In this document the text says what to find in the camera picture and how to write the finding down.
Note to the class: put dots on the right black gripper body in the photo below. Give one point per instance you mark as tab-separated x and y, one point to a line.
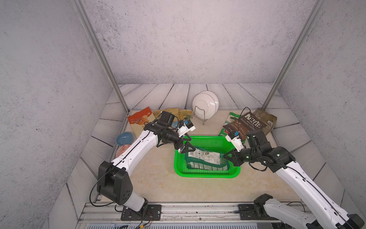
245	155

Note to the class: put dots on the aluminium front rail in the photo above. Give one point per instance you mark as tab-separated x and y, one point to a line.
221	215

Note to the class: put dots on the brown Kettle chips bag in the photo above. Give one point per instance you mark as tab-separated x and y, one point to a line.
243	124

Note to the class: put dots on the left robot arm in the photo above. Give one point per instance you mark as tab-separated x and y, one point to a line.
114	177

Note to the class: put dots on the red beige chips bag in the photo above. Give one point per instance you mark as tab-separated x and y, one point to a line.
138	120

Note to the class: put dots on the tan green chips bag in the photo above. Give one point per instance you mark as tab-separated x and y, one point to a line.
184	114

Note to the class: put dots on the dark green chips bag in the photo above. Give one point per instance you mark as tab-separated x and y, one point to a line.
206	160

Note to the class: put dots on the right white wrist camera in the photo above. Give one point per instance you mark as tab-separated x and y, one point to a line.
234	138

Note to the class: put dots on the blue bowl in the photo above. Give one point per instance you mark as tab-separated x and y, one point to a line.
125	138

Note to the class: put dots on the white plate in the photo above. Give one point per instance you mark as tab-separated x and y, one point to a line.
206	99

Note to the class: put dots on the left aluminium frame post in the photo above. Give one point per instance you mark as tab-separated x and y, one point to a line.
78	5

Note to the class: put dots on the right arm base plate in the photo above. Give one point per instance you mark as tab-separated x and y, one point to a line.
252	212

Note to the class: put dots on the right aluminium frame post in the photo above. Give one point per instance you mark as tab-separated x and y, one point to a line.
319	4

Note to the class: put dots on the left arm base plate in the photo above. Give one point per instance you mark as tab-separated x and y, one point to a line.
147	213

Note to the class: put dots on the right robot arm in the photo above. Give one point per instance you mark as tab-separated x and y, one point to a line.
324	212

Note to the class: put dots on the aluminium frame post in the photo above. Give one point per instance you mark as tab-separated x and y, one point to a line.
319	4
78	5

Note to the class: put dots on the wire plate rack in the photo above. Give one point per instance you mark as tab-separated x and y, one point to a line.
203	114

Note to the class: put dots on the olive brown chips bag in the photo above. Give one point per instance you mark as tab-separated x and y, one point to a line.
264	121

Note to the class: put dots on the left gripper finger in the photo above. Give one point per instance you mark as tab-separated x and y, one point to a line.
188	147
186	137

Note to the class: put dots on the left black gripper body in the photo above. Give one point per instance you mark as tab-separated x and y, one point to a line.
177	142

